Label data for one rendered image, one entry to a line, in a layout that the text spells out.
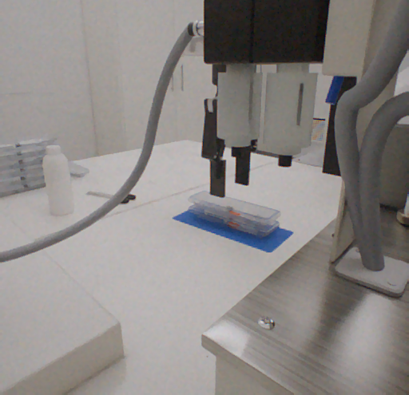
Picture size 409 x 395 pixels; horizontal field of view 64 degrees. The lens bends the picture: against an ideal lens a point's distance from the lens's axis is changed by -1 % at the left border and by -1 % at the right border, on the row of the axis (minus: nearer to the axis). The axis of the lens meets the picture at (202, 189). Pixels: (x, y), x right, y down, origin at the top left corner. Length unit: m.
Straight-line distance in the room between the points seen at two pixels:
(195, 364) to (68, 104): 2.42
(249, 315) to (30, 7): 2.55
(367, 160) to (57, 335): 0.31
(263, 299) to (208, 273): 0.34
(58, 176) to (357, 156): 0.62
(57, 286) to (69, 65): 2.32
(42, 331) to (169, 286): 0.18
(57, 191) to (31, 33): 1.95
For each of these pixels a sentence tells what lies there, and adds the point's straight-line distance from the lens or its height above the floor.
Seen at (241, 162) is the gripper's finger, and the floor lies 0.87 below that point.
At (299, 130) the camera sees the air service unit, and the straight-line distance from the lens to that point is 0.23.
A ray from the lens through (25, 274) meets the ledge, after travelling 0.48.
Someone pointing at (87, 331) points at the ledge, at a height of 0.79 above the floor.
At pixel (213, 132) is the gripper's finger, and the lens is 0.54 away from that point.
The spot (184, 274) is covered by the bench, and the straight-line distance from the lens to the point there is 0.51.
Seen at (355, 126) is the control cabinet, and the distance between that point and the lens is 0.19.
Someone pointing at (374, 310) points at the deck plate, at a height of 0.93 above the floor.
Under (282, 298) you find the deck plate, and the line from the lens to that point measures 0.18.
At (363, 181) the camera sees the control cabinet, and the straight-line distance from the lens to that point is 0.19.
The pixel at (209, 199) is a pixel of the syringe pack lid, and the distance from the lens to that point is 0.67.
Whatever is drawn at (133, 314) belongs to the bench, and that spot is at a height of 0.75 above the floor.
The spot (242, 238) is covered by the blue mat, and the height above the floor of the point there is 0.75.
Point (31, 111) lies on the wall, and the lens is 2.58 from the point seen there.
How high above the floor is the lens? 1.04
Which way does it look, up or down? 20 degrees down
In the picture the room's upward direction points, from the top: straight up
